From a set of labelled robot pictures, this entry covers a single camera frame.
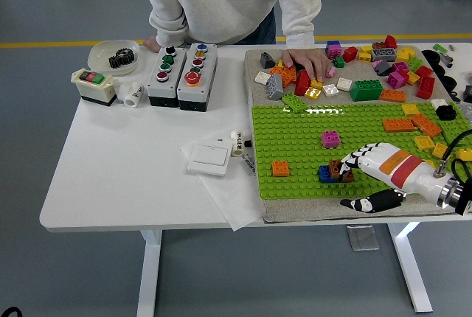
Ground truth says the person's left hand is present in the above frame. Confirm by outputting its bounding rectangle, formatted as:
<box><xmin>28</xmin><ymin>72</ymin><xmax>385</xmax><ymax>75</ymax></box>
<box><xmin>280</xmin><ymin>47</ymin><xmax>335</xmax><ymax>83</ymax></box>

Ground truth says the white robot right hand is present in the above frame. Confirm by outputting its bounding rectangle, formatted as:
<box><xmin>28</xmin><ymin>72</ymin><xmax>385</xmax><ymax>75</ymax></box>
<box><xmin>339</xmin><ymin>142</ymin><xmax>450</xmax><ymax>215</ymax></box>

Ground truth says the person's right hand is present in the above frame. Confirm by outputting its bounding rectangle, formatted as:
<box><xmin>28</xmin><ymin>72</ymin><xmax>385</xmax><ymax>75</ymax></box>
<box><xmin>142</xmin><ymin>35</ymin><xmax>163</xmax><ymax>53</ymax></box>

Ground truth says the light grey toy brick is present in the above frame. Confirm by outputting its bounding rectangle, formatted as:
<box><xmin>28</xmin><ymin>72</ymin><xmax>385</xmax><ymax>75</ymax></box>
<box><xmin>265</xmin><ymin>73</ymin><xmax>285</xmax><ymax>102</ymax></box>

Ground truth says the long orange toy brick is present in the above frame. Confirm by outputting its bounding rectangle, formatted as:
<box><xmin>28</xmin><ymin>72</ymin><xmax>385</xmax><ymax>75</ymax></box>
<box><xmin>382</xmin><ymin>117</ymin><xmax>416</xmax><ymax>133</ymax></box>
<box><xmin>379</xmin><ymin>88</ymin><xmax>407</xmax><ymax>104</ymax></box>
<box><xmin>410</xmin><ymin>113</ymin><xmax>443</xmax><ymax>139</ymax></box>

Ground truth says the flat green toy brick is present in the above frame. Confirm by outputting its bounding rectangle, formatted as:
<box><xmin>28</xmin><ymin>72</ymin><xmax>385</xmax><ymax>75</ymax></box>
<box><xmin>280</xmin><ymin>93</ymin><xmax>310</xmax><ymax>114</ymax></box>

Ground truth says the large green toy brick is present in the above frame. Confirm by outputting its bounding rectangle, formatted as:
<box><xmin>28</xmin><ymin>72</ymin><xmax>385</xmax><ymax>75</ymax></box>
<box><xmin>350</xmin><ymin>79</ymin><xmax>384</xmax><ymax>102</ymax></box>

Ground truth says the green studded baseplate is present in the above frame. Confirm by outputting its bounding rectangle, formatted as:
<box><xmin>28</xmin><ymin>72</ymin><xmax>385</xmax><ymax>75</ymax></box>
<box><xmin>250</xmin><ymin>101</ymin><xmax>466</xmax><ymax>202</ymax></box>

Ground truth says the green studded plate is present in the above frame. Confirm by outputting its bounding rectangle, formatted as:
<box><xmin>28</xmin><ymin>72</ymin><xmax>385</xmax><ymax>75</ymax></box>
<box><xmin>439</xmin><ymin>102</ymin><xmax>472</xmax><ymax>144</ymax></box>

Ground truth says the black toy brick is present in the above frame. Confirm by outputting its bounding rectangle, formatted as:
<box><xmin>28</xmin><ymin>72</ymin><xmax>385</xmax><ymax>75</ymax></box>
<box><xmin>434</xmin><ymin>103</ymin><xmax>459</xmax><ymax>122</ymax></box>

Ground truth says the long grey toy brick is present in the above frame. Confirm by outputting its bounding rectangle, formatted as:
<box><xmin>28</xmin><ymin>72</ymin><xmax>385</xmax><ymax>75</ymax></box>
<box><xmin>370</xmin><ymin>48</ymin><xmax>399</xmax><ymax>63</ymax></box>

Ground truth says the dark grey toy brick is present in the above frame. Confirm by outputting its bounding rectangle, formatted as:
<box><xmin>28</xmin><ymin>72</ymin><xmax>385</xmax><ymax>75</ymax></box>
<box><xmin>374</xmin><ymin>59</ymin><xmax>393</xmax><ymax>77</ymax></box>

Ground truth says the tall red toy brick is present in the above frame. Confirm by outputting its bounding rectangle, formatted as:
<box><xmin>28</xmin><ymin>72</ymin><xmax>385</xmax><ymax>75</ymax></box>
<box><xmin>417</xmin><ymin>76</ymin><xmax>437</xmax><ymax>100</ymax></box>

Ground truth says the large magenta toy brick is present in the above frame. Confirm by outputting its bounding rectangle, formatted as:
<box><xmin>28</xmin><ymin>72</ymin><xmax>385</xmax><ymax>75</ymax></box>
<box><xmin>386</xmin><ymin>70</ymin><xmax>409</xmax><ymax>91</ymax></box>

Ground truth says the lime green toy brick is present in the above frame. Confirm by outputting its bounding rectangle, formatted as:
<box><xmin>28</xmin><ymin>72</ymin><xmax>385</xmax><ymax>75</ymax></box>
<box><xmin>406</xmin><ymin>56</ymin><xmax>426</xmax><ymax>73</ymax></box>

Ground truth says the black metal gear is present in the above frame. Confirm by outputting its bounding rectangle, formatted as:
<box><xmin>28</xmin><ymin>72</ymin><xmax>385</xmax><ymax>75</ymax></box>
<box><xmin>108</xmin><ymin>47</ymin><xmax>136</xmax><ymax>71</ymax></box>

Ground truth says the grey four-button control box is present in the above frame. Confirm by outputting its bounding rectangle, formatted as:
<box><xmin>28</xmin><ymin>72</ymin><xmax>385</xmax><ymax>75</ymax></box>
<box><xmin>146</xmin><ymin>45</ymin><xmax>188</xmax><ymax>108</ymax></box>

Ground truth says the white plastic bowl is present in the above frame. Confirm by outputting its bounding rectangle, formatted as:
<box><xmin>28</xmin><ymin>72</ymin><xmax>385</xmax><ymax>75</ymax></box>
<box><xmin>87</xmin><ymin>39</ymin><xmax>142</xmax><ymax>77</ymax></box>

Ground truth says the white pipe tee fitting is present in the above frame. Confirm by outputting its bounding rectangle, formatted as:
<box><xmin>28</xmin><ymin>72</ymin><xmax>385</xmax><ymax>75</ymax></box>
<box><xmin>114</xmin><ymin>81</ymin><xmax>145</xmax><ymax>108</ymax></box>

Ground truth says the grey emergency-stop control box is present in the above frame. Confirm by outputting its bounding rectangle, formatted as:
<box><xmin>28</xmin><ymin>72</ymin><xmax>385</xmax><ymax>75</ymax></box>
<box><xmin>176</xmin><ymin>42</ymin><xmax>218</xmax><ymax>113</ymax></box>

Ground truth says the metal floor plate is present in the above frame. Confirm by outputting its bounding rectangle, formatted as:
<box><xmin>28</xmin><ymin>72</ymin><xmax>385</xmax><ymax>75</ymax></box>
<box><xmin>345</xmin><ymin>224</ymin><xmax>381</xmax><ymax>252</ymax></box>

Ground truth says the person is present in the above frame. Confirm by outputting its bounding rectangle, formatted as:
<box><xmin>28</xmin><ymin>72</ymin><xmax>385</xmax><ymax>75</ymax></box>
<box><xmin>128</xmin><ymin>0</ymin><xmax>322</xmax><ymax>46</ymax></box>

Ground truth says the white table leg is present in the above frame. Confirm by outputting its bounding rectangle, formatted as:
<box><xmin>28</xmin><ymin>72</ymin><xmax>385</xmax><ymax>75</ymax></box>
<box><xmin>386</xmin><ymin>222</ymin><xmax>434</xmax><ymax>314</ymax></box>
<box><xmin>136</xmin><ymin>230</ymin><xmax>163</xmax><ymax>317</ymax></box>

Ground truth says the small labelled white fitting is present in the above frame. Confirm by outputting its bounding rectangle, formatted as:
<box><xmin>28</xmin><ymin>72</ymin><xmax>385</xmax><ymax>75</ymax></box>
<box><xmin>229</xmin><ymin>130</ymin><xmax>247</xmax><ymax>159</ymax></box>

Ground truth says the white printed label strip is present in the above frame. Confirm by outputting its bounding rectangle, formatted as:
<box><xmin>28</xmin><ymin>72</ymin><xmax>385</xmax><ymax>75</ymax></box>
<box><xmin>240</xmin><ymin>154</ymin><xmax>258</xmax><ymax>177</ymax></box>

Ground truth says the white paper sheet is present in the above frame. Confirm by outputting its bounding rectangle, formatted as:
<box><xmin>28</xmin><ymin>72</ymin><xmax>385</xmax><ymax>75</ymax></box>
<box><xmin>179</xmin><ymin>130</ymin><xmax>263</xmax><ymax>232</ymax></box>

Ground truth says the cream red-green switch box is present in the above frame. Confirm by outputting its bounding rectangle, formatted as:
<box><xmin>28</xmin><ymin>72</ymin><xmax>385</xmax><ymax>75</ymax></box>
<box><xmin>70</xmin><ymin>67</ymin><xmax>118</xmax><ymax>108</ymax></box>

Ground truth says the white wall switch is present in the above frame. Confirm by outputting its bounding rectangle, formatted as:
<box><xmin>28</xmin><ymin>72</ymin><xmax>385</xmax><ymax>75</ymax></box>
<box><xmin>187</xmin><ymin>141</ymin><xmax>232</xmax><ymax>177</ymax></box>

